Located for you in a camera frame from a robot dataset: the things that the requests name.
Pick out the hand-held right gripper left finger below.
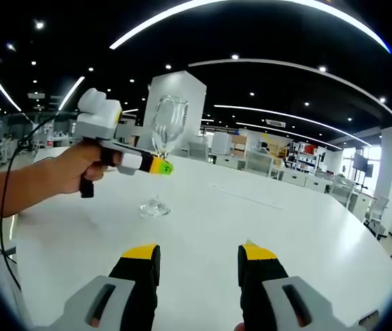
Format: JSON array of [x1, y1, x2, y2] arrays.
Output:
[[49, 243, 161, 331]]

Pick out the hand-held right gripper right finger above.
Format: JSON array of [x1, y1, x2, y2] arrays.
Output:
[[237, 239, 360, 331]]

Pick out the clear stemmed glass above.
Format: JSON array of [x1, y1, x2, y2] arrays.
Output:
[[138, 94, 189, 219]]

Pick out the black monitor on stand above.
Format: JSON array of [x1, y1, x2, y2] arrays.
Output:
[[353, 153, 375, 173]]

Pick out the person's left hand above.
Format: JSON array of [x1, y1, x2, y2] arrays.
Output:
[[47, 141, 123, 197]]

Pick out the grey office chair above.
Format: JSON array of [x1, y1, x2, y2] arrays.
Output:
[[245, 151, 274, 177], [364, 195, 389, 239], [187, 141, 207, 161], [329, 179, 355, 208]]

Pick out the white table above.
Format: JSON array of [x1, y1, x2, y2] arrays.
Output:
[[9, 146, 392, 331]]

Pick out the white box cabinet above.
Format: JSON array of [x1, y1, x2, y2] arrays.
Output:
[[211, 132, 233, 156]]

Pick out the low white cabinet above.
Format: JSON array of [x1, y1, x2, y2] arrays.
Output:
[[304, 175, 331, 194], [281, 170, 307, 187], [216, 155, 247, 170]]

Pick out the curved ceiling light strip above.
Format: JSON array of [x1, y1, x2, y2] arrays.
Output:
[[109, 0, 392, 56]]

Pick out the yellow angular object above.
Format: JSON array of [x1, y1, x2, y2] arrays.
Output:
[[262, 137, 288, 166]]

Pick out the white shelving unit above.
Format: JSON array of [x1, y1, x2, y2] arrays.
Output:
[[290, 139, 324, 170]]

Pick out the black cable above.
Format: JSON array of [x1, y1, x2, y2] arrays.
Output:
[[0, 110, 81, 292]]

